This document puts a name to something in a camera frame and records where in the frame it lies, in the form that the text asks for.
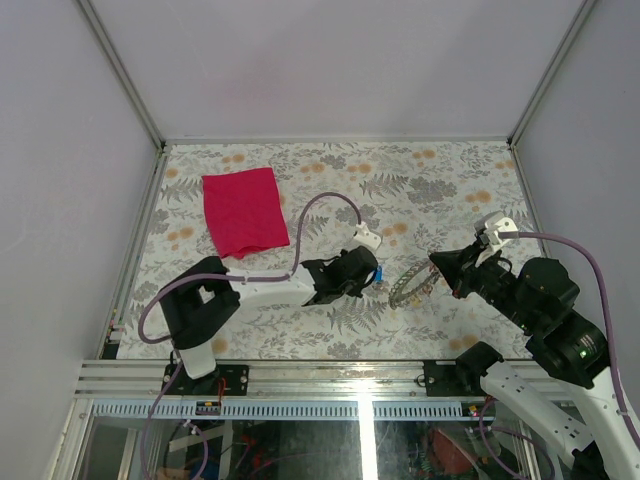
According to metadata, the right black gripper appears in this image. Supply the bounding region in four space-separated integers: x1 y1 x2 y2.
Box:
428 236 537 330

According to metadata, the blue tag key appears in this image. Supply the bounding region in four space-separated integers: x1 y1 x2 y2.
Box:
374 265 384 283

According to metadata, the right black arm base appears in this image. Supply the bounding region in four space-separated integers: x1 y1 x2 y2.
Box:
416 341 504 398

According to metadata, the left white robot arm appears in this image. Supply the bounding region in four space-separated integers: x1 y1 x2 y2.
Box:
159 246 378 395

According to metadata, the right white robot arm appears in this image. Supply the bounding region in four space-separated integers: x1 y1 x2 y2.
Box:
429 246 639 479

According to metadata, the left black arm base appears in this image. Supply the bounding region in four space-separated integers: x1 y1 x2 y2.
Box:
162 363 250 398

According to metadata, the floral table mat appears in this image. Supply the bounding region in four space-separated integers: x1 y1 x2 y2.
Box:
117 141 532 360

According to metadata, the red cloth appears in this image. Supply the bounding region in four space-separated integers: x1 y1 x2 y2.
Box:
202 167 290 259

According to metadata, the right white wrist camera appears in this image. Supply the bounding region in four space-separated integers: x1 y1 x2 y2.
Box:
474 211 518 267

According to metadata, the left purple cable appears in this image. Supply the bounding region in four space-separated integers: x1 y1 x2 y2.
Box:
138 192 364 480

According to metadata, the aluminium front rail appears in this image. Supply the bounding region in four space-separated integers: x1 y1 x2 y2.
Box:
75 360 485 420

